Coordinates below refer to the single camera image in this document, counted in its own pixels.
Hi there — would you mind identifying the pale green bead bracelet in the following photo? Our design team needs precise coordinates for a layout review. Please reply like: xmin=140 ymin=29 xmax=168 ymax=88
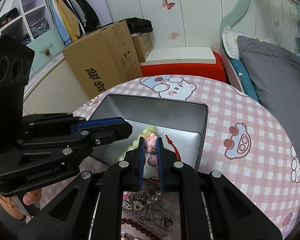
xmin=117 ymin=126 xmax=158 ymax=163

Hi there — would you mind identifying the pink bear charm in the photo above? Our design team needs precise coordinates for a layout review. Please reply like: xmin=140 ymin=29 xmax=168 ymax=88
xmin=145 ymin=133 xmax=158 ymax=153

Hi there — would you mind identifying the silver ball chain necklace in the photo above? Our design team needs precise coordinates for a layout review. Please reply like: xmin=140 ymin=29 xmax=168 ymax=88
xmin=122 ymin=189 xmax=178 ymax=239

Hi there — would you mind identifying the dark red bead bracelet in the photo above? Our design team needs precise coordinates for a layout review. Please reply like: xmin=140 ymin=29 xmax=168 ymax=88
xmin=121 ymin=217 xmax=163 ymax=240

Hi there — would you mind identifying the person left hand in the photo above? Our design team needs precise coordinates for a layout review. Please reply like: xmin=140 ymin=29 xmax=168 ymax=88
xmin=0 ymin=189 xmax=43 ymax=220

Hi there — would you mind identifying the grey metal tin box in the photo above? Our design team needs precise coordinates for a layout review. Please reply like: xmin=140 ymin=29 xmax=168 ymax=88
xmin=90 ymin=94 xmax=209 ymax=170

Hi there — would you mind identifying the large cardboard box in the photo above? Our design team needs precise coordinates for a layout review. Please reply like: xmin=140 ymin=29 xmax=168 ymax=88
xmin=62 ymin=21 xmax=143 ymax=98

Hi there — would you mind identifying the pink checkered tablecloth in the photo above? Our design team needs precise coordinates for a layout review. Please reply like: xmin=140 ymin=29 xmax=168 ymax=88
xmin=41 ymin=74 xmax=300 ymax=240

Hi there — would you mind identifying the small cardboard box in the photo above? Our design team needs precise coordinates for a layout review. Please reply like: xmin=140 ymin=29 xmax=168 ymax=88
xmin=132 ymin=33 xmax=153 ymax=63

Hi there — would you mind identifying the mint drawer cabinet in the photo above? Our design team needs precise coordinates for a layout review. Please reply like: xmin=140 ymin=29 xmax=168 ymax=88
xmin=27 ymin=29 xmax=64 ymax=72

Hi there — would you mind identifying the black bag on box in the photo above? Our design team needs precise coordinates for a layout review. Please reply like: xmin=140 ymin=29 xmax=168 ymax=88
xmin=126 ymin=17 xmax=153 ymax=34

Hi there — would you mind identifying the red stool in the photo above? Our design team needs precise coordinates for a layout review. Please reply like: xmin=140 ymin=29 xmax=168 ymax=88
xmin=141 ymin=52 xmax=227 ymax=83

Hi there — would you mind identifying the white foam board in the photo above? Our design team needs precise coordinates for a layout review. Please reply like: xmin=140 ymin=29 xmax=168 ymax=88
xmin=141 ymin=47 xmax=216 ymax=66

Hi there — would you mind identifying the teal blanket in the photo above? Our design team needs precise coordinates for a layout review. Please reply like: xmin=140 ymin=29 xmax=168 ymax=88
xmin=230 ymin=59 xmax=259 ymax=103

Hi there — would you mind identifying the hanging clothes row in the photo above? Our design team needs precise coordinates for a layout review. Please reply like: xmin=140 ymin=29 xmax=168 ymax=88
xmin=45 ymin=0 xmax=100 ymax=46

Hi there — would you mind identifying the purple wardrobe shelf unit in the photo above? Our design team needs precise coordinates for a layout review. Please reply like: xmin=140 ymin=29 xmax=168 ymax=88
xmin=0 ymin=0 xmax=101 ymax=41

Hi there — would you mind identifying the white pillow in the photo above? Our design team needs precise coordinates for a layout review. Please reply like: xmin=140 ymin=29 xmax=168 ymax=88
xmin=222 ymin=26 xmax=277 ymax=59

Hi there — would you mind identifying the grey quilt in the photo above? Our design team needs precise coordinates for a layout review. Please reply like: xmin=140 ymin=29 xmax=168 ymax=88
xmin=237 ymin=36 xmax=300 ymax=163

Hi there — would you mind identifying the mint bunk bed frame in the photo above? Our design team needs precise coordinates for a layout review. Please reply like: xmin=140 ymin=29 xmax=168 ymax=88
xmin=219 ymin=0 xmax=300 ymax=91

